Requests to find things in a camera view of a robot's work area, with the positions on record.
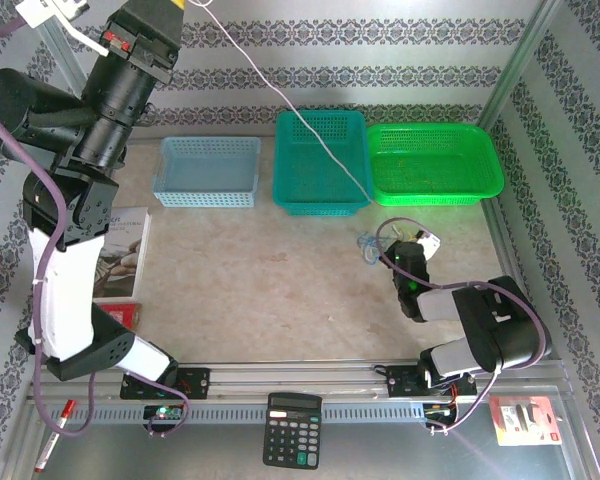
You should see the light blue plastic basket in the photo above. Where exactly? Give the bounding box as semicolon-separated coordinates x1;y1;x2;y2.
152;136;262;209

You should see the green plastic basket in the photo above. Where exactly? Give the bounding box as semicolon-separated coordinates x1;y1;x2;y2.
367;122;506;207

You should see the teal plastic basket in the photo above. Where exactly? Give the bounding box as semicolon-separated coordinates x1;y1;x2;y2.
272;110;374;218

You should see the book with bread cover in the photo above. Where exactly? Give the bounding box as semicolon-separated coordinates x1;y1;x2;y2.
92;206;152;301

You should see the grey metal shelf plate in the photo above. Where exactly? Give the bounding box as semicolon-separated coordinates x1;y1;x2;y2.
7;399;594;480

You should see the red packaged USB drive card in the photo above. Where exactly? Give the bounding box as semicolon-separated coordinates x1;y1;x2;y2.
488;395;562;447

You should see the black desk calculator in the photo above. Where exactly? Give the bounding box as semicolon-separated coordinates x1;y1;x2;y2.
262;391;324;470

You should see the small red box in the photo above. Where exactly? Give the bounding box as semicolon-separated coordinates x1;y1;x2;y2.
97;298;144;331

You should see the left controller board green LED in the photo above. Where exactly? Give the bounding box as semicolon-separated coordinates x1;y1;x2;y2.
143;404;184;426

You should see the red white marker pen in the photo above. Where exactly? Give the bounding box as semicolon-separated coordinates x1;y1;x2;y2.
33;398;77;474

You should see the aluminium frame post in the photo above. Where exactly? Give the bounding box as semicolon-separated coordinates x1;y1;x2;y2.
479;0;564;130
37;22;124;151

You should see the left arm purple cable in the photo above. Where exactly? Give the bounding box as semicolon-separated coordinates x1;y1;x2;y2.
0;14;191;439

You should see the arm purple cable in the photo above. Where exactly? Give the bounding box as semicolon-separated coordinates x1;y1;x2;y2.
0;14;191;439
376;217;554;436

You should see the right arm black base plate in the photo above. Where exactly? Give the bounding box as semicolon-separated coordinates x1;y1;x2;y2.
385;363;479;400

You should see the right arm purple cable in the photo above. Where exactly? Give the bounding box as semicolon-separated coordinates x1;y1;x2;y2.
376;217;554;436

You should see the right controller board with wires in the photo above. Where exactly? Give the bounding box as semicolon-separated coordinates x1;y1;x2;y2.
423;402;459;426

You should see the aluminium mounting rail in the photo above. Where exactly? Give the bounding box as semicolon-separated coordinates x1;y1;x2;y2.
27;360;571;401

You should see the grey slotted cable duct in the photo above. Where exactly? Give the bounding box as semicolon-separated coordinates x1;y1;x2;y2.
62;403;431;425

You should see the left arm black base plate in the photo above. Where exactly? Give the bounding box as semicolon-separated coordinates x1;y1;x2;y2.
119;367;211;401

